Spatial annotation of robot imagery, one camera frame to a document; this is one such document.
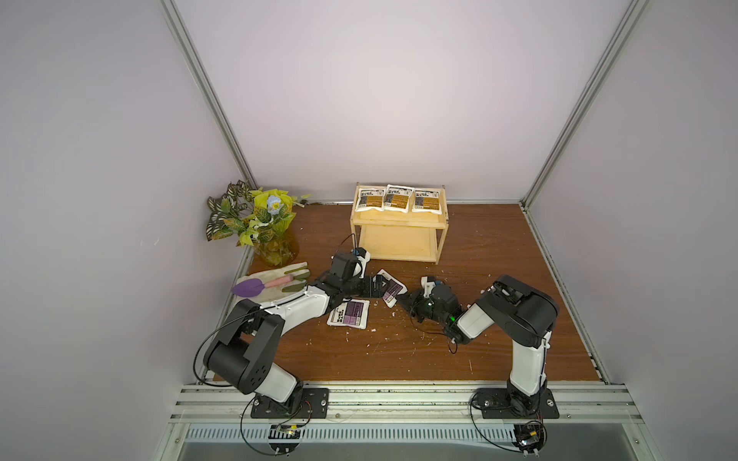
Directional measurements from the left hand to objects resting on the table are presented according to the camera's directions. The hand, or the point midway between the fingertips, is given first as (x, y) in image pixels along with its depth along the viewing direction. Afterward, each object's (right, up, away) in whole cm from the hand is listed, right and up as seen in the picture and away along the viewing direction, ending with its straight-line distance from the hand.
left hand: (382, 282), depth 88 cm
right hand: (+4, -4, +1) cm, 5 cm away
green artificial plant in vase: (-40, +20, +1) cm, 45 cm away
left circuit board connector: (-26, -35, -17) cm, 46 cm away
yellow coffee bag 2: (-4, +27, +3) cm, 27 cm away
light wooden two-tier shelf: (+7, +14, +18) cm, 24 cm away
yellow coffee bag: (+5, +27, +4) cm, 28 cm away
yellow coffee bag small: (+15, +26, +3) cm, 30 cm away
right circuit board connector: (+37, -35, -18) cm, 54 cm away
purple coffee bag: (+3, -3, +6) cm, 8 cm away
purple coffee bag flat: (-9, -10, +1) cm, 14 cm away
